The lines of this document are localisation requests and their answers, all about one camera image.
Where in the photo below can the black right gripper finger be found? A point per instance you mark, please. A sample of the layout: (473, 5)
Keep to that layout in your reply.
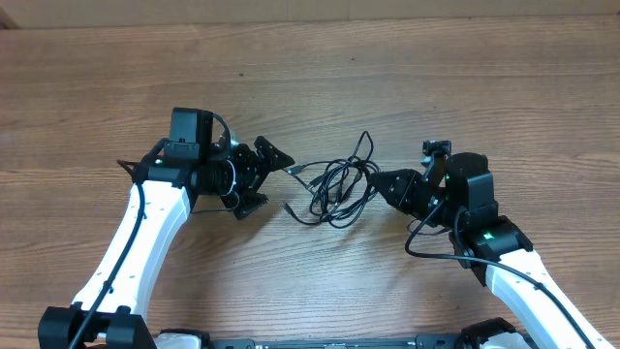
(395, 182)
(393, 199)

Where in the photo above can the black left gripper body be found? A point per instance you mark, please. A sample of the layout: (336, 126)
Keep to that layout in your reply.
(247, 174)

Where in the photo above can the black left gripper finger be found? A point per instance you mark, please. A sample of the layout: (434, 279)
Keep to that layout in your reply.
(248, 203)
(270, 156)

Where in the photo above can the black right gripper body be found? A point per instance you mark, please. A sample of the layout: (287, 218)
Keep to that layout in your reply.
(421, 199)

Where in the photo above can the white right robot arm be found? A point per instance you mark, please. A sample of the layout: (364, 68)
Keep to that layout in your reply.
(456, 192)

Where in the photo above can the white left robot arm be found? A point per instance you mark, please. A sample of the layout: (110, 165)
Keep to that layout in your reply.
(166, 184)

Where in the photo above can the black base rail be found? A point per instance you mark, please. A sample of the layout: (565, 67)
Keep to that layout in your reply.
(494, 333)

